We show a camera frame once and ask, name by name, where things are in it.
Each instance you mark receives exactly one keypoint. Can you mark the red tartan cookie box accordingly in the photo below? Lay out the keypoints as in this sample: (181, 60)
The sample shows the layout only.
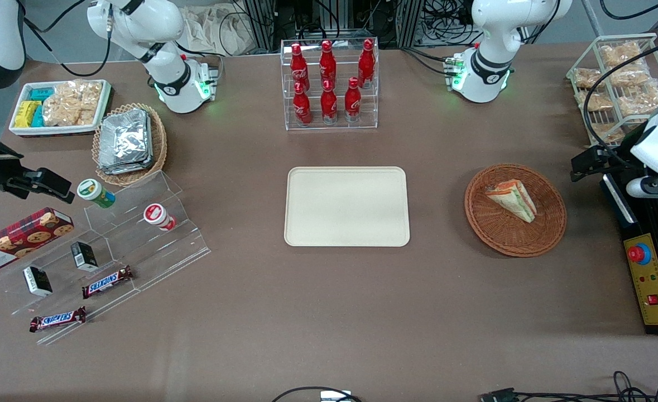
(16, 240)

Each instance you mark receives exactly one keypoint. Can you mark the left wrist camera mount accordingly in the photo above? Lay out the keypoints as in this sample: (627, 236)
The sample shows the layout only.
(655, 187)

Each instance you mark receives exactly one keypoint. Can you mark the beige cloth bag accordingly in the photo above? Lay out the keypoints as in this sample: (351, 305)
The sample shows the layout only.
(217, 30)

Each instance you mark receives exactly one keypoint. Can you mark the small white device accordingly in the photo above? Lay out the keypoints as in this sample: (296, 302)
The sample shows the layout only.
(335, 396)

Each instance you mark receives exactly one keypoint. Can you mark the Snickers chocolate bar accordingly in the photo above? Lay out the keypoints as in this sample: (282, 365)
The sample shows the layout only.
(107, 282)
(58, 319)

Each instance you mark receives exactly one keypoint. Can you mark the green lidded cup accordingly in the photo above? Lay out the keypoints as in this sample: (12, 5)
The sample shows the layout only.
(93, 192)

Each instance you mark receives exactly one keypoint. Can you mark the teal snack pack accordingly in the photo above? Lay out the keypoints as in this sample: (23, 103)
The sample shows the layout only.
(38, 117)
(41, 94)

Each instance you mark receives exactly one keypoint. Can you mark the clear bag of crackers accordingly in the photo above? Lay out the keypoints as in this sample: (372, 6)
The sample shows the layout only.
(595, 101)
(638, 101)
(608, 132)
(622, 54)
(587, 77)
(630, 75)

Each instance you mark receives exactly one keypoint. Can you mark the beige plastic tray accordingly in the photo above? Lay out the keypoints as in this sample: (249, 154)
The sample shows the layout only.
(345, 206)

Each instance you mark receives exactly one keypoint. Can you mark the small black box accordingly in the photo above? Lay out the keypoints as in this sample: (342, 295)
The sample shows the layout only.
(84, 255)
(37, 281)

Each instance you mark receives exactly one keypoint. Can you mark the clear acrylic stepped display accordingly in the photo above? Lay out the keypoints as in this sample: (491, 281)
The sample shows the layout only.
(155, 251)

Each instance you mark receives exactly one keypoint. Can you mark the oval light wicker basket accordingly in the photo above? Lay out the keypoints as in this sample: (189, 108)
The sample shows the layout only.
(158, 139)

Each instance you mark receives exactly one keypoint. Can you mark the red cola bottle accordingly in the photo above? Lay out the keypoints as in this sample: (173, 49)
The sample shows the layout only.
(352, 100)
(327, 61)
(297, 64)
(302, 106)
(328, 103)
(367, 61)

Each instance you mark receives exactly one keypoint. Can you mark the red lidded cup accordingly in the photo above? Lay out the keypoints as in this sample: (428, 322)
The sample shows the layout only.
(157, 216)

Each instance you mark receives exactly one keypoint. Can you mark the yellow snack pack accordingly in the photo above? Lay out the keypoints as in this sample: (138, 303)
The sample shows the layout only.
(26, 114)

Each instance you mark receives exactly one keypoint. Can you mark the white rectangular snack tray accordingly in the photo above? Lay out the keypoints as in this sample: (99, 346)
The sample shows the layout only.
(19, 131)

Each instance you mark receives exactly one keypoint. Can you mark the triangle sandwich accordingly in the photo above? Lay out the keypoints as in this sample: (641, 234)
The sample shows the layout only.
(513, 201)

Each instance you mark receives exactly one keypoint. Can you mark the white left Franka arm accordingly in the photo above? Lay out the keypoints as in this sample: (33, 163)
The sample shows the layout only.
(490, 50)

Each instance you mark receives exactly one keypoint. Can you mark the large bag of crackers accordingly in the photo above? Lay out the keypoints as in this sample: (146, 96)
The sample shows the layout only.
(72, 103)

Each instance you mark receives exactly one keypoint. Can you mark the clear acrylic bottle rack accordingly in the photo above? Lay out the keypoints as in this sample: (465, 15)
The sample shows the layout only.
(334, 125)

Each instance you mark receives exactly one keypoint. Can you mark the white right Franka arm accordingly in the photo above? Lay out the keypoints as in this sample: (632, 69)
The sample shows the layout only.
(167, 84)

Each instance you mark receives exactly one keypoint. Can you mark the black yellow control box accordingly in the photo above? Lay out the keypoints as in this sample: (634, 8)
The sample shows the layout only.
(649, 279)

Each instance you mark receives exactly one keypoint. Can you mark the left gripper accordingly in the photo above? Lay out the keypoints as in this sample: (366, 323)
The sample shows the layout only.
(609, 154)

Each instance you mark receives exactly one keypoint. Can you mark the round brown wicker basket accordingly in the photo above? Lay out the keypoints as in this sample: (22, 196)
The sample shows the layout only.
(496, 229)

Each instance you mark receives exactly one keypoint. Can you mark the silver foil packet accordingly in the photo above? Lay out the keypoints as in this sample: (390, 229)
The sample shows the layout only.
(125, 168)
(125, 137)

